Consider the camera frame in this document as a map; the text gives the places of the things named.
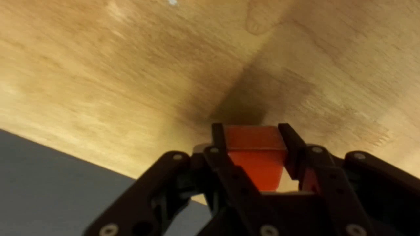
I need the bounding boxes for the red cube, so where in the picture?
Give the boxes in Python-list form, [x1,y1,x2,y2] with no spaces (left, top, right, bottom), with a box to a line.
[224,126,287,191]

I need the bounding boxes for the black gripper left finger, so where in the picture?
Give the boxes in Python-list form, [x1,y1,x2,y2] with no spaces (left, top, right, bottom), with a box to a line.
[82,123,262,236]

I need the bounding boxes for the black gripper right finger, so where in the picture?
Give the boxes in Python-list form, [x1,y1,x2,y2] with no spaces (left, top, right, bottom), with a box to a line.
[278,123,420,236]

